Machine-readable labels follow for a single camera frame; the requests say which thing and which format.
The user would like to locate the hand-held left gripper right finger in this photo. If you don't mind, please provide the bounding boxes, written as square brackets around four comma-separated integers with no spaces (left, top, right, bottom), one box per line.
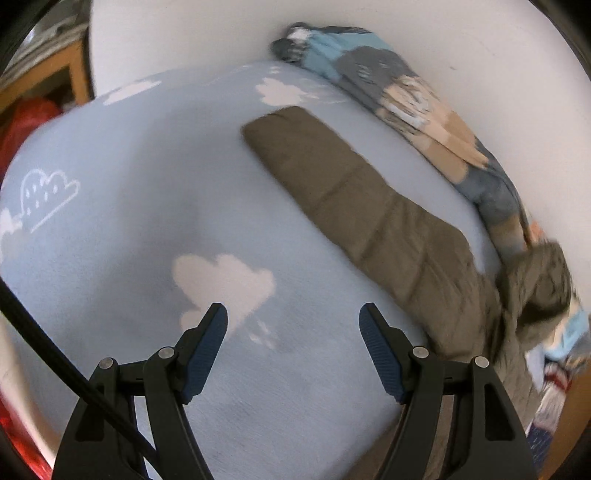
[359,302,539,480]

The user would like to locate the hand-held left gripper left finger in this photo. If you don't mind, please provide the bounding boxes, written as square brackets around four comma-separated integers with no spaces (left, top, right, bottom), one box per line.
[53,302,229,480]

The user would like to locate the brown quilted jacket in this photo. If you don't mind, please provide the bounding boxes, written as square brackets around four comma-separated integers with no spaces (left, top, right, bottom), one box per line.
[241,105,575,480]

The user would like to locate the light blue cloud-print bed sheet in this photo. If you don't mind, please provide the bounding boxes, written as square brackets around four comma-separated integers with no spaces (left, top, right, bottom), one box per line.
[0,60,504,480]

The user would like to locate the dark blue star-print cloth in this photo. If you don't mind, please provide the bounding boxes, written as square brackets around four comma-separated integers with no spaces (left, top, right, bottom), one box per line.
[526,355,578,457]

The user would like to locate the red shiny object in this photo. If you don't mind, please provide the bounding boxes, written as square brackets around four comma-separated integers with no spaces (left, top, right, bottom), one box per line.
[0,401,51,476]

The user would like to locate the wooden headboard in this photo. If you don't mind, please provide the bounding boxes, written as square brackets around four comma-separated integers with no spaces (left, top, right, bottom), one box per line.
[540,351,591,480]

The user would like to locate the patchwork printed blanket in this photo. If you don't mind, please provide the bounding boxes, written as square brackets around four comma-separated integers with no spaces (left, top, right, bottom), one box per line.
[270,23,591,365]

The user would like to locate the red bag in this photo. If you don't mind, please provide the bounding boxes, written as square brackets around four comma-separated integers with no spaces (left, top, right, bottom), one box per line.
[0,97,63,176]

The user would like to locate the wooden shelf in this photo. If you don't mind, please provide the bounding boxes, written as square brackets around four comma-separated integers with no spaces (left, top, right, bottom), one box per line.
[0,34,90,116]

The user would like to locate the black cable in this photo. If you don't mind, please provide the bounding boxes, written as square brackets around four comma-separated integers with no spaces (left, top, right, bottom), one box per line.
[0,279,158,480]

